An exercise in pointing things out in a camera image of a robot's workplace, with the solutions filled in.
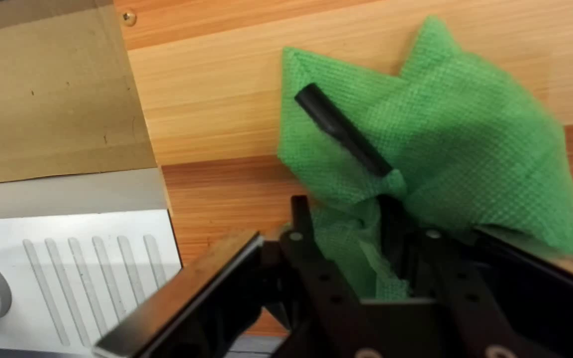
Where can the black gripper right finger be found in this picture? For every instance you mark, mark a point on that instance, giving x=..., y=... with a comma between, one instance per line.
x=500, y=298

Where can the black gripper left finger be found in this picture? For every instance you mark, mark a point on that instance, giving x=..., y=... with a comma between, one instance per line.
x=319, y=304

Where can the green towel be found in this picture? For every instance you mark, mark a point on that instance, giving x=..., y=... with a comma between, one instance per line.
x=469, y=147

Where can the black marker pen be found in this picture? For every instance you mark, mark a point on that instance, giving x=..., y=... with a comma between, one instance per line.
x=331, y=119

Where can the white toy sink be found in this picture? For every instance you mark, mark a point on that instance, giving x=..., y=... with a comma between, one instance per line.
x=79, y=255

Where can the wooden counter cabinet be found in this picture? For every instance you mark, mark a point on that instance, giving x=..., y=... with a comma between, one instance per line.
x=210, y=77

